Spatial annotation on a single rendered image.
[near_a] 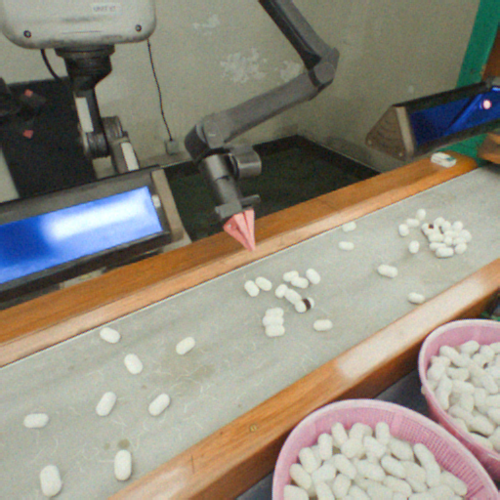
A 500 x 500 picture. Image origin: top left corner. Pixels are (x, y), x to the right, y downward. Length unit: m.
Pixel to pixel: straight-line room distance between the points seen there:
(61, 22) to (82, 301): 0.58
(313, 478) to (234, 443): 0.11
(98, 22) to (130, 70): 1.66
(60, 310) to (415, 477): 0.62
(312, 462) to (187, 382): 0.22
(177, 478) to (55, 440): 0.19
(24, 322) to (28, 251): 0.43
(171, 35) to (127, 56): 0.29
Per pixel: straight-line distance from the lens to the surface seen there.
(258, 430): 0.60
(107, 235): 0.40
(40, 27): 1.04
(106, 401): 0.66
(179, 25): 2.78
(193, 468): 0.58
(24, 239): 0.40
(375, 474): 0.62
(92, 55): 1.12
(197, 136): 0.83
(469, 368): 0.77
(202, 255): 0.87
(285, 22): 1.16
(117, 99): 2.70
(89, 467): 0.64
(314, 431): 0.63
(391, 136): 0.65
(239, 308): 0.78
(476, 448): 0.67
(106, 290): 0.82
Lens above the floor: 1.28
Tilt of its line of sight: 36 degrees down
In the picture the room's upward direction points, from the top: straight up
